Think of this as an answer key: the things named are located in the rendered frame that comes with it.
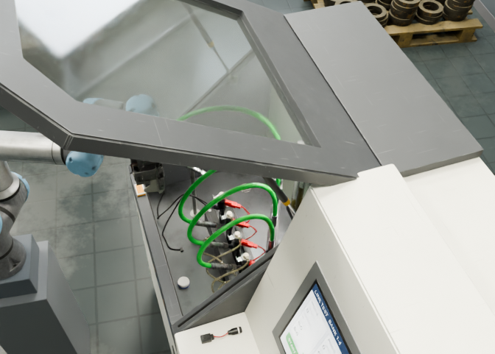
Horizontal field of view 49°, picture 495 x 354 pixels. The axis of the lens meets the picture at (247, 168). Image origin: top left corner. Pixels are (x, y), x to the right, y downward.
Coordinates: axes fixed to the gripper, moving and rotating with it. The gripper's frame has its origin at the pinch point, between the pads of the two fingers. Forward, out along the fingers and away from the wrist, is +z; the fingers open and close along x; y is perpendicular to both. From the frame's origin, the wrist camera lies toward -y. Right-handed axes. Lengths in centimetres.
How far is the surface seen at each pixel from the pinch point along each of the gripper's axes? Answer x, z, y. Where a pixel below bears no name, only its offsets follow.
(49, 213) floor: -98, 123, 52
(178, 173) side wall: -32.5, 35.0, -11.3
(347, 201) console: 41, -32, -36
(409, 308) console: 68, -32, -36
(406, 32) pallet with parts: -171, 109, -214
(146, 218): -11.0, 28.3, 5.5
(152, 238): -2.4, 28.3, 5.3
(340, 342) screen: 65, -17, -25
